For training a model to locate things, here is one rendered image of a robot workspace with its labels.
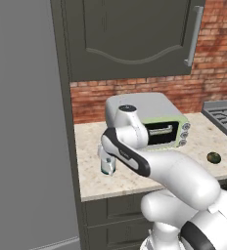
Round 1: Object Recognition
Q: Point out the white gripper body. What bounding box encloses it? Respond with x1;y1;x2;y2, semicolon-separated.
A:
100;156;117;177

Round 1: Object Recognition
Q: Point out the dark green drawer front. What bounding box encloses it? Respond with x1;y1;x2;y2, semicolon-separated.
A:
85;218;157;250
83;191;154;228

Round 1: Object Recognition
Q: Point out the dark green cupboard side panel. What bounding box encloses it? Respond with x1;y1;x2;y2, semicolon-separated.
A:
49;0;88;250

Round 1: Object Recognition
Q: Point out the pale green toaster oven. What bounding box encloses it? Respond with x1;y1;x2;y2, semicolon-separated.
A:
105;92;192;151

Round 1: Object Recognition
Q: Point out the grey fridge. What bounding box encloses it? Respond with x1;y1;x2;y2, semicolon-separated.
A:
0;0;82;250

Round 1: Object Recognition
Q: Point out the dark green round fruit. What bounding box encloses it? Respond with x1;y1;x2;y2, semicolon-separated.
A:
205;150;223;165

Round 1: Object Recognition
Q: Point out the dark grey hob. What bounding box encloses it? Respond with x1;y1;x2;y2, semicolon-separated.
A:
201;99;227;146

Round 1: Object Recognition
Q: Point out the dark green cupboard door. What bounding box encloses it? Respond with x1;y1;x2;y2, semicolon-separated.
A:
64;0;207;83

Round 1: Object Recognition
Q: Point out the pale toaster oven handle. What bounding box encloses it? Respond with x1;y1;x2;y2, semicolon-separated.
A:
149;126;174;136

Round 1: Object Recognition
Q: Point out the grey cupboard door handle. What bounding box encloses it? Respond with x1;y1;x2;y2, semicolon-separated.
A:
183;5;204;68

